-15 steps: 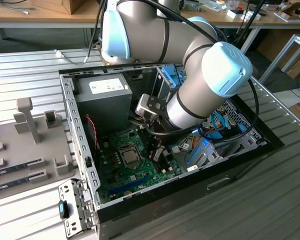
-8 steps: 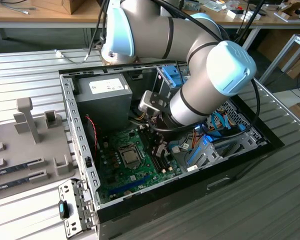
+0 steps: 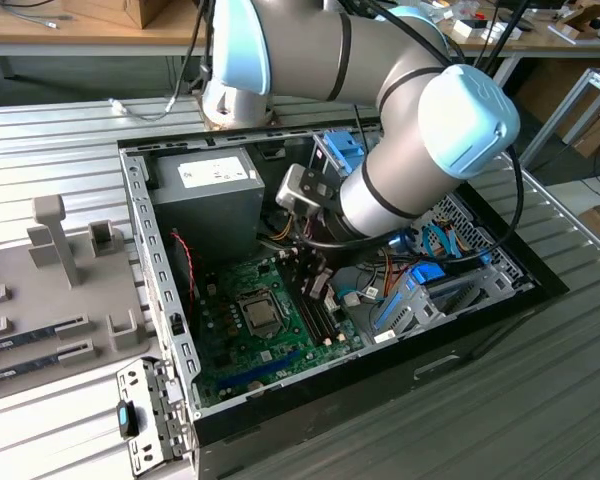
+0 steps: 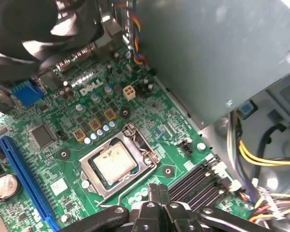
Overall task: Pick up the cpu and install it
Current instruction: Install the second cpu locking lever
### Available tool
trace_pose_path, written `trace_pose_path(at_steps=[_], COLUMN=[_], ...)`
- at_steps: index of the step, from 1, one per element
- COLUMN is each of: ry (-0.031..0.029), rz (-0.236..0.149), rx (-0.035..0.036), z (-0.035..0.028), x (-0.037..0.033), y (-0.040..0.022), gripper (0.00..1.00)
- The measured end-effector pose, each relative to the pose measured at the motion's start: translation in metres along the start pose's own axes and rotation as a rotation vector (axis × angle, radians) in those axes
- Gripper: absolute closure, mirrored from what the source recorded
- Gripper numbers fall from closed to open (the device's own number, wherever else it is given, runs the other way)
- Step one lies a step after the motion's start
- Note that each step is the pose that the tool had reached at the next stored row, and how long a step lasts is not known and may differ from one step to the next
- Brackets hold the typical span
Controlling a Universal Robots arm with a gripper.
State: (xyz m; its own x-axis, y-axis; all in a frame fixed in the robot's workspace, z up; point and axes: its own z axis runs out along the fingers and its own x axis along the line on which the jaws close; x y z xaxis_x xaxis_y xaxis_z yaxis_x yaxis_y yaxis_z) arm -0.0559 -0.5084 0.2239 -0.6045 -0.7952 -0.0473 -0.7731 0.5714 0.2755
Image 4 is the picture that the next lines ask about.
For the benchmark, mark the blue rear port connector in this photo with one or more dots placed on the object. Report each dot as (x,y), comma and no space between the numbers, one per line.
(27,93)

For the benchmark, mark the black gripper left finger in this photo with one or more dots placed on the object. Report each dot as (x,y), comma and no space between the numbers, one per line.
(145,217)

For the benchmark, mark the black square chip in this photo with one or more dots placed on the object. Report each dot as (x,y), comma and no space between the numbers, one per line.
(41,136)

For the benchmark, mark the silver CPU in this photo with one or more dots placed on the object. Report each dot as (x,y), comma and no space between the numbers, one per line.
(113,162)

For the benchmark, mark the round coin cell battery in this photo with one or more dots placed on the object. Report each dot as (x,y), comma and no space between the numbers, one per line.
(6,187)

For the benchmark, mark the black RAM slot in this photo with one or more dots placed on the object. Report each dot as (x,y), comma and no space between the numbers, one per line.
(191,180)
(205,193)

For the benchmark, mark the small blue case clip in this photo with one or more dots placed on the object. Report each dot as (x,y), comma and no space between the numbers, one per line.
(246,109)

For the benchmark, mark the black case fan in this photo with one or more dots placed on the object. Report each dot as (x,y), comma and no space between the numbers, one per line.
(26,24)

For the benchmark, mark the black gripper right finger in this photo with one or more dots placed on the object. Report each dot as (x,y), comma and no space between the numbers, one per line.
(181,217)

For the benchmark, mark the CPU socket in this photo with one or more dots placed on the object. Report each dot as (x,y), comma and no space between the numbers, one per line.
(135,170)

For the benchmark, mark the grey power supply unit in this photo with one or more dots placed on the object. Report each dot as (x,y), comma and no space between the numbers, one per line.
(207,60)

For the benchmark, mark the silver rear port housing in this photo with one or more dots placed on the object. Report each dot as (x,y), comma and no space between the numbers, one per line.
(110,27)

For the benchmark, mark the blue expansion slot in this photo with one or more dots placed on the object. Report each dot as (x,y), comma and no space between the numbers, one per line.
(26,181)

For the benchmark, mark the white four pin socket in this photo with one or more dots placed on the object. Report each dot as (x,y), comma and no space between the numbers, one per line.
(129,93)

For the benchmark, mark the black open PC case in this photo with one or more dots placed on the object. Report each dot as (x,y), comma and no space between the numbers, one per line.
(280,106)

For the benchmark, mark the green motherboard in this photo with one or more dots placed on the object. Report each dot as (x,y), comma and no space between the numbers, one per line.
(147,113)

